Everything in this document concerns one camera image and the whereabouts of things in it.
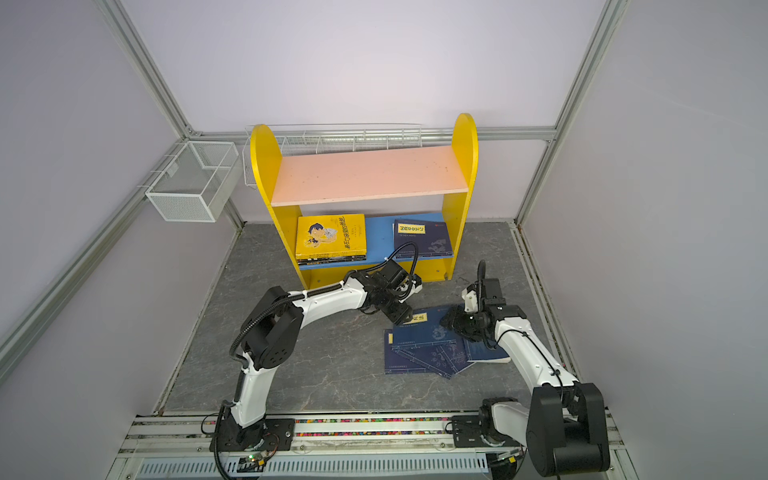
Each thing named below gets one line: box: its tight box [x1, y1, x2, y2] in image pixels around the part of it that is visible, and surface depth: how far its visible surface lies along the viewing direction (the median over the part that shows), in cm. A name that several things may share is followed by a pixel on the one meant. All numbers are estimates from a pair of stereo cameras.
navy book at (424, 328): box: [392, 304, 461, 346], surface depth 88 cm
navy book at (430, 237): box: [394, 219, 453, 259], surface depth 97 cm
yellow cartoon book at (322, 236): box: [295, 213, 367, 260], surface depth 92 cm
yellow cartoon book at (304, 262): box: [297, 257, 367, 266], surface depth 91 cm
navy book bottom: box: [384, 329, 426, 374], surface depth 86 cm
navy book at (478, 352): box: [463, 338, 511, 363], surface depth 86 cm
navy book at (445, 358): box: [391, 339, 475, 380], surface depth 86 cm
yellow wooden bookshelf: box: [250, 114, 479, 290], surface depth 87 cm
